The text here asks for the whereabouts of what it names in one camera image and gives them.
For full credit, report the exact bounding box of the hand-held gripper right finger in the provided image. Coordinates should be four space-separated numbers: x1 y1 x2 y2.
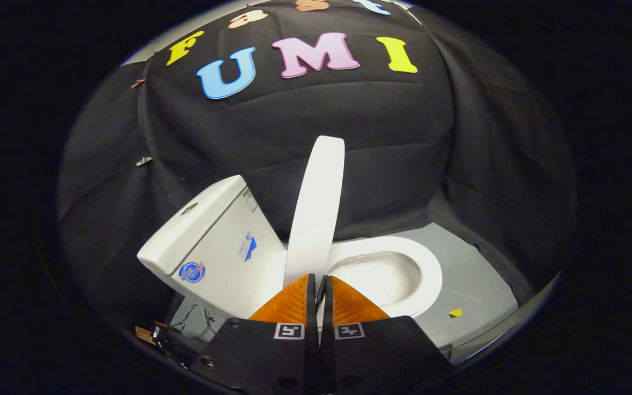
320 275 454 395

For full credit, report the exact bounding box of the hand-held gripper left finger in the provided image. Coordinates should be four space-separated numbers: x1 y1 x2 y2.
190 273 320 395

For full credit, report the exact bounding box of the white toilet lid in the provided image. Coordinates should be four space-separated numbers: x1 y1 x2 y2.
283 136 346 289

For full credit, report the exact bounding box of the white toilet seat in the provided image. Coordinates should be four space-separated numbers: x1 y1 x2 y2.
324 236 443 319

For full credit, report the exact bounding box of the white ceramic toilet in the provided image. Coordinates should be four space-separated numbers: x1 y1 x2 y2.
137 174 424 330

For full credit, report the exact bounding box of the brown wooden piece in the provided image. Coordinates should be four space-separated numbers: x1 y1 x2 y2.
134 325 159 345

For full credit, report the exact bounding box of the black backdrop cloth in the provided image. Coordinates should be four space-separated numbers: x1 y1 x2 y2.
57 0 578 332

